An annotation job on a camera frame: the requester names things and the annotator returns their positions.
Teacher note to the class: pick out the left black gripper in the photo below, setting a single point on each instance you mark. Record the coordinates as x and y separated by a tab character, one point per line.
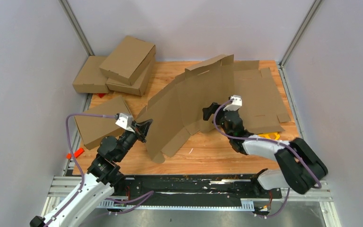
141	128

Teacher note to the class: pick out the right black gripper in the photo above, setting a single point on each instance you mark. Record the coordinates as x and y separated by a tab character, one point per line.
213	108

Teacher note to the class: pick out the cardboard box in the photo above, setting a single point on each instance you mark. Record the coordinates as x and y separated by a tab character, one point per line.
176	110
90	79
93	129
140	85
127	61

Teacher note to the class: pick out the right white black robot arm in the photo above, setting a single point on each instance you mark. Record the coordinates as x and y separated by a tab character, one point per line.
299	167

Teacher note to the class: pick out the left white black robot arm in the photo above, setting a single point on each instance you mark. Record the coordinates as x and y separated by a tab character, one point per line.
101	178

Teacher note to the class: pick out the flat cardboard sheet underneath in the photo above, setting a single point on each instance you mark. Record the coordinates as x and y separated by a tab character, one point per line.
263	110

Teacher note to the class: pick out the orange plastic clip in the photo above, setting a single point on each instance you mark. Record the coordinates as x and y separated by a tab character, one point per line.
76	153

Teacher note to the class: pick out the yellow triangle piece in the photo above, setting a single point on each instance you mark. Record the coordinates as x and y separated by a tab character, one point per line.
271	135

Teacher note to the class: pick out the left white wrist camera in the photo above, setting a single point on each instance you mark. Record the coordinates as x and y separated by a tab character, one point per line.
124	121

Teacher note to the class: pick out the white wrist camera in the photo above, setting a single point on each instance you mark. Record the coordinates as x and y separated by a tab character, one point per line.
124	121
235	103

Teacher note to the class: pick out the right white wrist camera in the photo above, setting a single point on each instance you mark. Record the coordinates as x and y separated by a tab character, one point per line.
235	103

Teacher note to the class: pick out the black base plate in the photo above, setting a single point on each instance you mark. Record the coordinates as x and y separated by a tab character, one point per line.
240	186

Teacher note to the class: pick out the aluminium slotted rail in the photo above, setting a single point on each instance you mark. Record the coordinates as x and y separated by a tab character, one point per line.
62	185

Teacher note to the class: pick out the left aluminium corner post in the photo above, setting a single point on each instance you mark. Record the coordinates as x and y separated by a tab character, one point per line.
76	26

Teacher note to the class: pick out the aluminium corner post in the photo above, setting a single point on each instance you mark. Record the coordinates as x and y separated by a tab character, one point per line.
301	30
76	26

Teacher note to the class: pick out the right aluminium corner post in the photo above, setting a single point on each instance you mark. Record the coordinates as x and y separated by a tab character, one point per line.
301	30

